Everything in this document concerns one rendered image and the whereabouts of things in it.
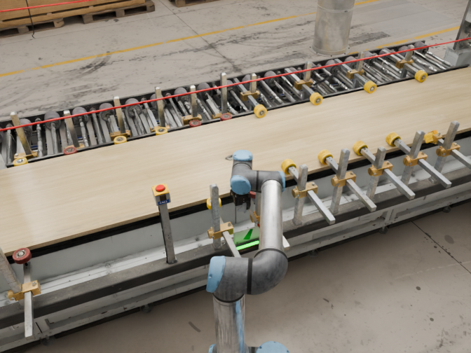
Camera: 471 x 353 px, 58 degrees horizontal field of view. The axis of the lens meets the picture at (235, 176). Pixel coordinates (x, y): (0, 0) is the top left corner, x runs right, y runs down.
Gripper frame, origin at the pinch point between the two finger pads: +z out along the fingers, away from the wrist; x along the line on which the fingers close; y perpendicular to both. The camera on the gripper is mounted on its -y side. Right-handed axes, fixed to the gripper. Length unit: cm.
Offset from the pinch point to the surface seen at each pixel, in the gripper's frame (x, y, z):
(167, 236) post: -6.1, 40.1, 9.4
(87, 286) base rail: -8, 84, 31
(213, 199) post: -6.1, 15.1, -7.7
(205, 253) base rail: -5.4, 21.2, 30.5
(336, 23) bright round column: -328, -267, 53
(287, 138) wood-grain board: -62, -56, 10
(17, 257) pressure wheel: -21, 111, 11
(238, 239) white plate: -5.4, 1.7, 27.2
